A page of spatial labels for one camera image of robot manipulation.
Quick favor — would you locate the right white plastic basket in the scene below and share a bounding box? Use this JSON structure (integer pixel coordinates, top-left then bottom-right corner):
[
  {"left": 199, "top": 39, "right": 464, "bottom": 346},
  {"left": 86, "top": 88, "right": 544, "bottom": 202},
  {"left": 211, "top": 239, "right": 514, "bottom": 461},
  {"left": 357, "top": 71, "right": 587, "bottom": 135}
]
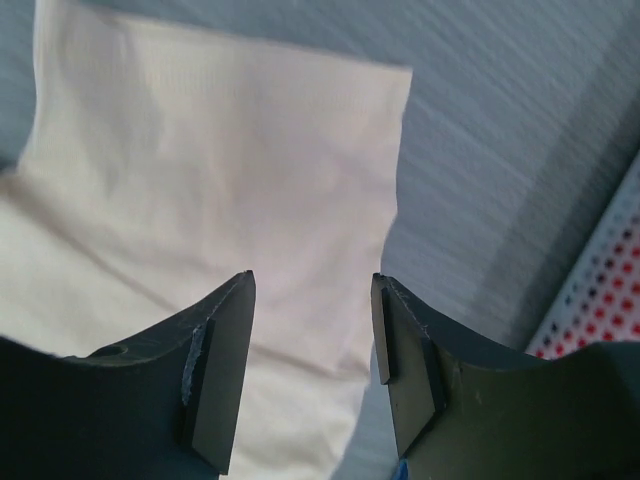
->
[{"left": 524, "top": 149, "right": 640, "bottom": 361}]

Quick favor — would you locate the solid blue garment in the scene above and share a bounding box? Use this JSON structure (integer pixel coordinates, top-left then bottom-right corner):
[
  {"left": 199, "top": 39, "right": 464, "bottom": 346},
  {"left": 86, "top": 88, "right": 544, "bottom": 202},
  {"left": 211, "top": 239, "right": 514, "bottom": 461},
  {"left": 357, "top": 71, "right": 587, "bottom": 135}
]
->
[{"left": 392, "top": 459, "right": 409, "bottom": 480}]

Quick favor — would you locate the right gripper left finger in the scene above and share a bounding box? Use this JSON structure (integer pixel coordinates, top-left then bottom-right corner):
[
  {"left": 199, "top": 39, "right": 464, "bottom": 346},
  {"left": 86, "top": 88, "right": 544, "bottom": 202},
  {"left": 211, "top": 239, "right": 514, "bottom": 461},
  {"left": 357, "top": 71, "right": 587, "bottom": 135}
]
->
[{"left": 1, "top": 271, "right": 256, "bottom": 480}]

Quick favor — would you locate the beige t-shirt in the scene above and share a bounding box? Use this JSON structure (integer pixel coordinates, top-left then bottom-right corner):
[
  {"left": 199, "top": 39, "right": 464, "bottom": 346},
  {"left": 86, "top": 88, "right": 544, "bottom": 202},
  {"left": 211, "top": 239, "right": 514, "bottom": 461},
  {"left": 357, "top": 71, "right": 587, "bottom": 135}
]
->
[{"left": 1, "top": 1, "right": 412, "bottom": 479}]

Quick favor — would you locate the red garment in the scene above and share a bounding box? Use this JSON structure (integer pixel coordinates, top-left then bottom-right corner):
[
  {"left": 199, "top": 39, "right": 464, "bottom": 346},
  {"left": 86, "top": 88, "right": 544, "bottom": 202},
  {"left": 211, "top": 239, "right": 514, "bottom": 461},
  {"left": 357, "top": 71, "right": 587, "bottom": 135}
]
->
[{"left": 537, "top": 214, "right": 640, "bottom": 359}]

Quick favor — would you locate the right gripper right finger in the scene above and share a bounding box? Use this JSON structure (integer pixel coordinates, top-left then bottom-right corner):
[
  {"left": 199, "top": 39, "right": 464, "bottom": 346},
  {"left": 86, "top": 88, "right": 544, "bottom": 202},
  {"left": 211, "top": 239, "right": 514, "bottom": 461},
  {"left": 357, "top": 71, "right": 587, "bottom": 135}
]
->
[{"left": 371, "top": 274, "right": 639, "bottom": 479}]

